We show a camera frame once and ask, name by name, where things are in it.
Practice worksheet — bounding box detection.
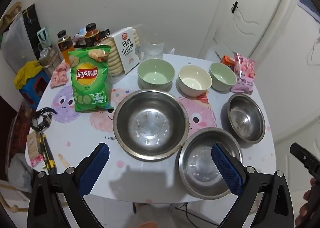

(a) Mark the yellow utility knife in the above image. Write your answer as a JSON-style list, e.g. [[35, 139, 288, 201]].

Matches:
[[37, 134, 56, 169]]

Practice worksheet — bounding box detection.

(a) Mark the pink snack bag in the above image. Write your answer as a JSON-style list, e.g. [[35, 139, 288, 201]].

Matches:
[[230, 52, 256, 93]]

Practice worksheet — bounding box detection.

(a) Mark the small cardboard box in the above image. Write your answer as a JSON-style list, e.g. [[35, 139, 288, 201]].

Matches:
[[26, 133, 42, 159]]

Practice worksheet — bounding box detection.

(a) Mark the black wristwatch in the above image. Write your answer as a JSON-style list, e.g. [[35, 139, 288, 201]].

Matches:
[[31, 107, 58, 131]]

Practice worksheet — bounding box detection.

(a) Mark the cream ceramic bowl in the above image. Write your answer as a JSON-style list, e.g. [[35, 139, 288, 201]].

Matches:
[[178, 65, 213, 97]]

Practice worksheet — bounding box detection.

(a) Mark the large steel bowl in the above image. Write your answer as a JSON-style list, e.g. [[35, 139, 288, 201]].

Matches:
[[112, 89, 190, 161]]

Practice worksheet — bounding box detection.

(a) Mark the large green ceramic bowl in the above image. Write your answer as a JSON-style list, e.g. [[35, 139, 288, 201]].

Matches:
[[137, 58, 175, 91]]

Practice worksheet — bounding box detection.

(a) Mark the small steel bowl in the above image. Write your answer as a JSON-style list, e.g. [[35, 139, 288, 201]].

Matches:
[[226, 93, 266, 143]]

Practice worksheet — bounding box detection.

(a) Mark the clear biscuit box white sleeve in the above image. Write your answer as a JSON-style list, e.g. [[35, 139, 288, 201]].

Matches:
[[99, 27, 145, 77]]

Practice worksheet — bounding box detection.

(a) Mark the clear glass cup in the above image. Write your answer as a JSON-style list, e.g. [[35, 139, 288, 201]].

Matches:
[[143, 33, 165, 60]]

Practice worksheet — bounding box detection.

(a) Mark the dark sauce bottle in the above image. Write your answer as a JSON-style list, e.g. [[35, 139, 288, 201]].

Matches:
[[84, 23, 102, 45]]

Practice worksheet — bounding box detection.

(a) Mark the orange carton box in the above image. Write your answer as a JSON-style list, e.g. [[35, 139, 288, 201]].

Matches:
[[220, 55, 236, 71]]

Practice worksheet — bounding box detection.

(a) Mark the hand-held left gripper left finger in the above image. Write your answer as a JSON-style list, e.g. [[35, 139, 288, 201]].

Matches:
[[27, 143, 110, 228]]

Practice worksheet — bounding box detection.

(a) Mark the grey cloth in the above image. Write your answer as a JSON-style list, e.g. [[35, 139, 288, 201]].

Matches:
[[10, 154, 33, 186]]

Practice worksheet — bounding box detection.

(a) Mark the yellow cloth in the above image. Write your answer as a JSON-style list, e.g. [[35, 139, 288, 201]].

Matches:
[[14, 61, 44, 90]]

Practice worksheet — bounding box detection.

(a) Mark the small green ceramic bowl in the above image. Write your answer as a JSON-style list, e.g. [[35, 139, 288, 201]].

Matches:
[[209, 62, 237, 92]]

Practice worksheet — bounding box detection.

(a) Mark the person's right hand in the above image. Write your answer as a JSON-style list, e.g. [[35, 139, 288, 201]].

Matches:
[[297, 177, 320, 222]]

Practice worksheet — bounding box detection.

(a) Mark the blue plastic stool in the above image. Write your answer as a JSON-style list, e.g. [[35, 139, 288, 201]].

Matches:
[[20, 71, 49, 113]]

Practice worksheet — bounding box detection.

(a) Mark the pink candy packet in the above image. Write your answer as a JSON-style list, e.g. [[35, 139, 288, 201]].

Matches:
[[50, 63, 71, 88]]

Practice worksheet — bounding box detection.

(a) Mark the large white plastic sack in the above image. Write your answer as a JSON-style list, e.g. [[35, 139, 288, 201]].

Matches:
[[0, 15, 33, 63]]

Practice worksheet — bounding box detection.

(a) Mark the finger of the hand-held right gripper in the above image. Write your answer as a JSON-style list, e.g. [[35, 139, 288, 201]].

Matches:
[[290, 143, 320, 178]]

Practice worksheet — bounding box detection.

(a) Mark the small pink wrapper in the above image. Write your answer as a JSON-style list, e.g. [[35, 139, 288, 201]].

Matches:
[[30, 156, 47, 168]]

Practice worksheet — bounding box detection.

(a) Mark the green potato chips bag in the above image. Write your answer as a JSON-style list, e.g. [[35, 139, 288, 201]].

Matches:
[[68, 45, 114, 112]]

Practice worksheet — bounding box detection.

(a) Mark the orange drink bottle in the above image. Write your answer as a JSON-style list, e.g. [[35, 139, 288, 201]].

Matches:
[[57, 30, 75, 64]]

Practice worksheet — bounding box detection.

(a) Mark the black cable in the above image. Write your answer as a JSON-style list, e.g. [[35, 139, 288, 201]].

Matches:
[[175, 203, 192, 221]]

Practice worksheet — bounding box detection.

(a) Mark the medium steel bowl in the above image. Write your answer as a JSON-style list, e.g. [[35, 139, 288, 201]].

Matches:
[[178, 127, 243, 200]]

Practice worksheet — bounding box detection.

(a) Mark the brown paper bag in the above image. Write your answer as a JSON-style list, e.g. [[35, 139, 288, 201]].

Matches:
[[37, 43, 63, 68]]

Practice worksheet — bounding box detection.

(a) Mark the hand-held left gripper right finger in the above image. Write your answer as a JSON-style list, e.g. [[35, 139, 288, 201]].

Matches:
[[211, 142, 295, 228]]

